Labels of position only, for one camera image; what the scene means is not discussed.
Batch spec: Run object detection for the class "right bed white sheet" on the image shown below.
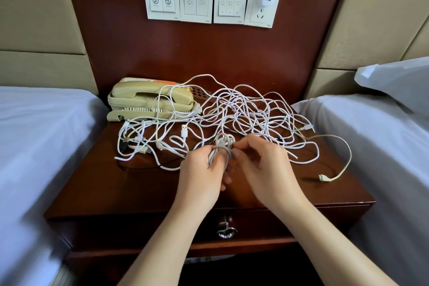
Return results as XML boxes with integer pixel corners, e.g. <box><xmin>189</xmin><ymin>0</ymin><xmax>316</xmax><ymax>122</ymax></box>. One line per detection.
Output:
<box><xmin>293</xmin><ymin>95</ymin><xmax>429</xmax><ymax>286</ymax></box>

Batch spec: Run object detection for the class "person's left hand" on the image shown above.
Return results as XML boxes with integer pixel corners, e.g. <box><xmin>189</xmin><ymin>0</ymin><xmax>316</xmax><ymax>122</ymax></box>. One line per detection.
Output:
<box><xmin>173</xmin><ymin>145</ymin><xmax>233</xmax><ymax>220</ymax></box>

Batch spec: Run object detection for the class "metal ring drawer handle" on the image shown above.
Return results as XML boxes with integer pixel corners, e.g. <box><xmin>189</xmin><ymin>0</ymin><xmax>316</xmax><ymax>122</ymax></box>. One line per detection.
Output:
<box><xmin>216</xmin><ymin>215</ymin><xmax>238</xmax><ymax>240</ymax></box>

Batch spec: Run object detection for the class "white cable bundle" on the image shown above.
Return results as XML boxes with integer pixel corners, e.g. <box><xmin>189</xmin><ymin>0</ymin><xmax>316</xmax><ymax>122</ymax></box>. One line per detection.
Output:
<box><xmin>206</xmin><ymin>132</ymin><xmax>237</xmax><ymax>168</ymax></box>

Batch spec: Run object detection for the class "white triple rocker wall switch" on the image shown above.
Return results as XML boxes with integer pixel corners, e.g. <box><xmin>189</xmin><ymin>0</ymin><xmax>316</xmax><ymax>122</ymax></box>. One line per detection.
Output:
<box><xmin>213</xmin><ymin>0</ymin><xmax>249</xmax><ymax>26</ymax></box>

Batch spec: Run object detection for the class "wooden nightstand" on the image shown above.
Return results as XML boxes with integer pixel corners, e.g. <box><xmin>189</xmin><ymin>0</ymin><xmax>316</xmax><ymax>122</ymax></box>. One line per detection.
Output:
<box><xmin>43</xmin><ymin>84</ymin><xmax>376</xmax><ymax>286</ymax></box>

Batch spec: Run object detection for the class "tangle of white cables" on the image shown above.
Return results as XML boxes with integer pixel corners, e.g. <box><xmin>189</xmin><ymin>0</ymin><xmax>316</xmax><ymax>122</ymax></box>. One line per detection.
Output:
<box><xmin>114</xmin><ymin>73</ymin><xmax>321</xmax><ymax>171</ymax></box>

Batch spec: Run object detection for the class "bed white sheet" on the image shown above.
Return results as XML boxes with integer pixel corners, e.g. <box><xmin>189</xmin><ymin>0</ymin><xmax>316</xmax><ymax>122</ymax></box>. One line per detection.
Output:
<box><xmin>0</xmin><ymin>86</ymin><xmax>110</xmax><ymax>286</ymax></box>
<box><xmin>293</xmin><ymin>95</ymin><xmax>429</xmax><ymax>286</ymax></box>

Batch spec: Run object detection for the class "left bed white sheet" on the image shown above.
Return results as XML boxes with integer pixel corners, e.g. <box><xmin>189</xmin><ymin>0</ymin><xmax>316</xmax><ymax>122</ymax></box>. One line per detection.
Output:
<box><xmin>0</xmin><ymin>86</ymin><xmax>110</xmax><ymax>286</ymax></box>

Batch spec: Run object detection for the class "person's right forearm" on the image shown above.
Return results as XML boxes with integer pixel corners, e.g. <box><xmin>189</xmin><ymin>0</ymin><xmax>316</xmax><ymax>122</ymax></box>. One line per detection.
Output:
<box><xmin>282</xmin><ymin>192</ymin><xmax>398</xmax><ymax>286</ymax></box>

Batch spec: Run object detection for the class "dark wooden wall panel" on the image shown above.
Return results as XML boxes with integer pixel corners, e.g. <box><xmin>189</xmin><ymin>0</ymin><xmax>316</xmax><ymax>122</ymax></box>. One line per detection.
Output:
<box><xmin>59</xmin><ymin>0</ymin><xmax>354</xmax><ymax>105</ymax></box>

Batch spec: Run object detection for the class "white pillow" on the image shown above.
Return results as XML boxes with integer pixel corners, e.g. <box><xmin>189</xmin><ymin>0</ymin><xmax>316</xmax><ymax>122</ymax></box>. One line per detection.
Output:
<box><xmin>354</xmin><ymin>56</ymin><xmax>429</xmax><ymax>119</ymax></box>

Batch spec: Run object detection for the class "person's right hand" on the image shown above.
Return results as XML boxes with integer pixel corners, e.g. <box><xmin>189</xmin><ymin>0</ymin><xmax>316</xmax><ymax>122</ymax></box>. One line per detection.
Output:
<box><xmin>231</xmin><ymin>135</ymin><xmax>311</xmax><ymax>215</ymax></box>

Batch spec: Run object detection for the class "cream cable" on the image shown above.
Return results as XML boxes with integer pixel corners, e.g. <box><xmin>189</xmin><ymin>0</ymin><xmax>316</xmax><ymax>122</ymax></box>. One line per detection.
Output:
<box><xmin>305</xmin><ymin>134</ymin><xmax>353</xmax><ymax>183</ymax></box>

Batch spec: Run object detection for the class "dark wooden drawer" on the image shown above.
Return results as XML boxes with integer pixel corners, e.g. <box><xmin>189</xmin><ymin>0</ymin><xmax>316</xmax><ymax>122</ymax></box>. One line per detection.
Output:
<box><xmin>60</xmin><ymin>212</ymin><xmax>356</xmax><ymax>254</ymax></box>

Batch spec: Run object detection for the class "beige padded headboard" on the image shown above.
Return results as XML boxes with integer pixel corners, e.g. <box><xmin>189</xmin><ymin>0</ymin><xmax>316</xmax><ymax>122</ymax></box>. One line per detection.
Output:
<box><xmin>0</xmin><ymin>0</ymin><xmax>100</xmax><ymax>96</ymax></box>
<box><xmin>305</xmin><ymin>0</ymin><xmax>429</xmax><ymax>101</ymax></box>

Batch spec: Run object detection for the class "white double rocker wall switch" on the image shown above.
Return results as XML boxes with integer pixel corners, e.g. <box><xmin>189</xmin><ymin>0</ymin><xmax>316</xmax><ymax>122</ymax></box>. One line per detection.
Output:
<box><xmin>179</xmin><ymin>0</ymin><xmax>215</xmax><ymax>25</ymax></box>

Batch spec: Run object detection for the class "person's left forearm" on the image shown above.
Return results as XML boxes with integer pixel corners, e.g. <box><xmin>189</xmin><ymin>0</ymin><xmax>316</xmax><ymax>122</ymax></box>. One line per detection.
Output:
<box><xmin>119</xmin><ymin>202</ymin><xmax>212</xmax><ymax>286</ymax></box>

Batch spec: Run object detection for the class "beige corded telephone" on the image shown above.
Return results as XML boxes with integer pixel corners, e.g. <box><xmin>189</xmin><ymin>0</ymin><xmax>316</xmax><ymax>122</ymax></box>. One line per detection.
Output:
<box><xmin>106</xmin><ymin>77</ymin><xmax>202</xmax><ymax>122</ymax></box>

